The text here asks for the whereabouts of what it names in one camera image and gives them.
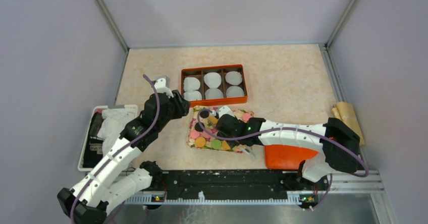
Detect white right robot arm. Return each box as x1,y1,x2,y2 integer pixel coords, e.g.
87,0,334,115
215,106,363,190

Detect white paper cupcake liner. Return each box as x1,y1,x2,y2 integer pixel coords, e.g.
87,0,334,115
183,77,200,92
225,71,243,86
205,88,224,100
226,86,245,98
184,90,202,101
204,72,222,88

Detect white crumpled cloth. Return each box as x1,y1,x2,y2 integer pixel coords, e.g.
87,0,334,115
97,107,137,156

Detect black cookie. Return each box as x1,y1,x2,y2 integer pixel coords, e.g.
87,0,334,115
194,123,204,132
200,110,210,119

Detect white plastic basket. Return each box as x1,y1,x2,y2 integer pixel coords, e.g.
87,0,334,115
78,104,139,172

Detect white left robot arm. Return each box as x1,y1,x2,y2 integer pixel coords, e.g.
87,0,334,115
57,75,190,223

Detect green cookie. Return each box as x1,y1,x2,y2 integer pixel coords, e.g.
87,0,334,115
211,139,222,150

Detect metal tongs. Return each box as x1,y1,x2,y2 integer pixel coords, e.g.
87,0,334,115
228,140,256,159

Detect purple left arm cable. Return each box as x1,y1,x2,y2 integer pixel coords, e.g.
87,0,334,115
69,74,161,224

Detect orange cookie box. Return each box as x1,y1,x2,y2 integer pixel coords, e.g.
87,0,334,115
180,64,249,107

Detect pink cookie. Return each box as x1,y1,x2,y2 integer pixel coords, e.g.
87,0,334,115
189,130,200,140
241,113,253,122
201,132,211,139

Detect orange cookie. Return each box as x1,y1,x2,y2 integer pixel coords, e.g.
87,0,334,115
222,141,232,151
207,116,219,125
195,137,206,148

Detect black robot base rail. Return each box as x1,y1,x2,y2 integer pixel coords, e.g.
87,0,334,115
130,161,330,210

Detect floral serving tray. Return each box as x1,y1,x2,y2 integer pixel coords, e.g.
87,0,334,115
186,105,253,155

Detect orange box lid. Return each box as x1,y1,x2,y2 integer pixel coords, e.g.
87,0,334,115
264,145,318,171

